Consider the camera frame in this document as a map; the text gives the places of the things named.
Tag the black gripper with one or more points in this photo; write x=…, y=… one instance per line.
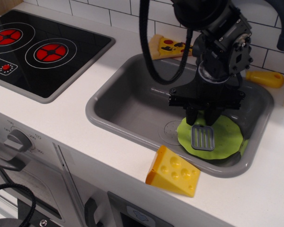
x=206, y=93

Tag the green handled grey spatula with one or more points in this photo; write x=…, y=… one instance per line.
x=202, y=136

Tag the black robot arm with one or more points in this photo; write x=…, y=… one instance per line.
x=222, y=50

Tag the grey sink basin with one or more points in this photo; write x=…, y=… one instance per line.
x=134, y=106

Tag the yellow cheese wedge toy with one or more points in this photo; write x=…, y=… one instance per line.
x=172, y=173

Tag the toy pizza slice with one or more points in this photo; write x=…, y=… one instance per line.
x=161, y=47

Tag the black toy stove top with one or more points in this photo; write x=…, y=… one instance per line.
x=40, y=58

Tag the grey oven knob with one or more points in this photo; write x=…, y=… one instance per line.
x=18, y=141

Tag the yellow handled toy knife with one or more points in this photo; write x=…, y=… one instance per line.
x=266, y=78

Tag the dark grey dishwasher handle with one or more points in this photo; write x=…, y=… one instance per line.
x=90, y=208

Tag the grey oven door handle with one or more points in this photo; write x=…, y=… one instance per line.
x=12, y=160

